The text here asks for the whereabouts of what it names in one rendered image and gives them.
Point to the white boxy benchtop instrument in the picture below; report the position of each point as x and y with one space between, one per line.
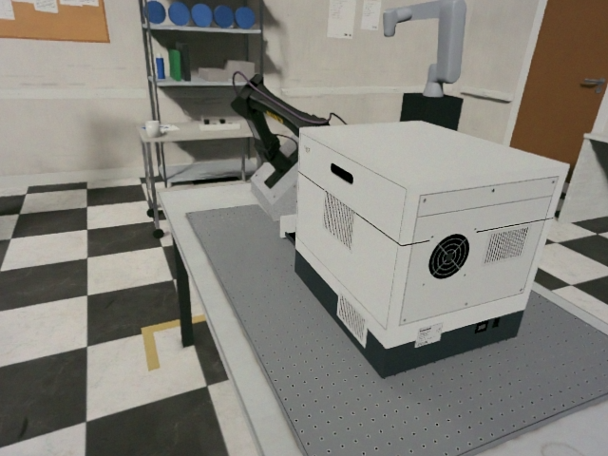
421 242

